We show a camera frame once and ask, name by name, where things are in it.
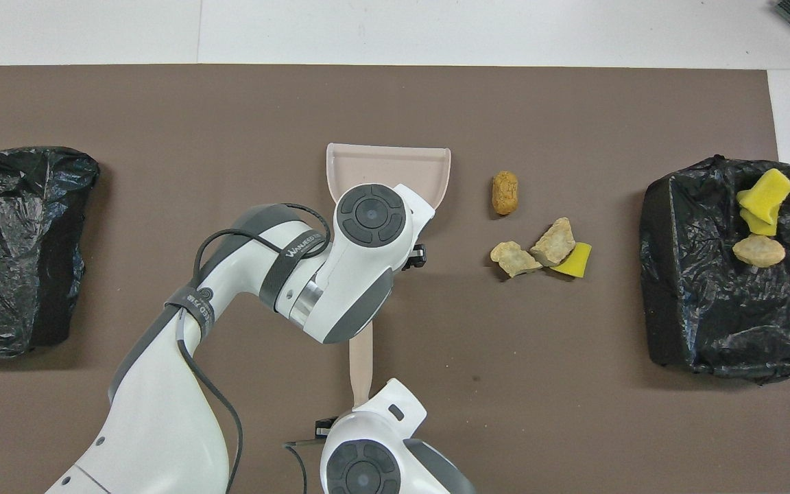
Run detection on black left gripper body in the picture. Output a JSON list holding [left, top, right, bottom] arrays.
[[400, 242, 429, 272]]

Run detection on pale yellow foam chunk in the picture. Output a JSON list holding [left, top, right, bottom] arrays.
[[490, 241, 543, 279]]

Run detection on small yellow sponge wedge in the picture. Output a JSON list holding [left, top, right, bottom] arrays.
[[550, 242, 592, 279]]

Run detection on large yellow sponge piece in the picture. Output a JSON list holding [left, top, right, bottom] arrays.
[[737, 168, 790, 219]]

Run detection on rounded beige foam chunk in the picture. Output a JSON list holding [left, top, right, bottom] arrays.
[[732, 234, 787, 268]]

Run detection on brown table mat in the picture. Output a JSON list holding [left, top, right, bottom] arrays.
[[0, 64, 790, 494]]

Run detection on brown oval sponge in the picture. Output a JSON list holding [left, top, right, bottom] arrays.
[[492, 171, 519, 216]]

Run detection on bin with black bag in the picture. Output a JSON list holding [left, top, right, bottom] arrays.
[[0, 146, 101, 359], [640, 156, 790, 385]]

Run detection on beige plastic dustpan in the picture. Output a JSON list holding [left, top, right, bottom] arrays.
[[326, 143, 452, 213]]

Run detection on thin yellow sponge piece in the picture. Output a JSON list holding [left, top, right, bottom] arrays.
[[740, 208, 780, 237]]

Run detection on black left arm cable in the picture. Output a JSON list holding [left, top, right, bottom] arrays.
[[174, 202, 333, 494]]

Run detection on blocky beige foam chunk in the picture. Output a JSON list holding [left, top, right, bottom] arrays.
[[530, 217, 576, 267]]

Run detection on beige hand brush black bristles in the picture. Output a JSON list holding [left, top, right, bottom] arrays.
[[348, 321, 375, 405]]

